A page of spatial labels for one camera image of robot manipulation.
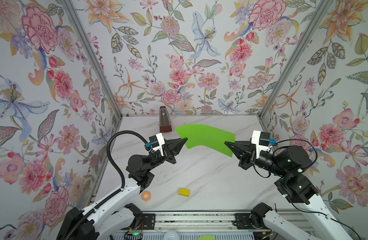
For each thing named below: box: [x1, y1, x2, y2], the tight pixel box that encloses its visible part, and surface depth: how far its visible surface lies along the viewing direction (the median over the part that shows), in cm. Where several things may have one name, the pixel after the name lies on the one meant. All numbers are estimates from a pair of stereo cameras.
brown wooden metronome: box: [159, 106, 172, 133], surface depth 103 cm
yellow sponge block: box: [178, 188, 191, 197], surface depth 84 cm
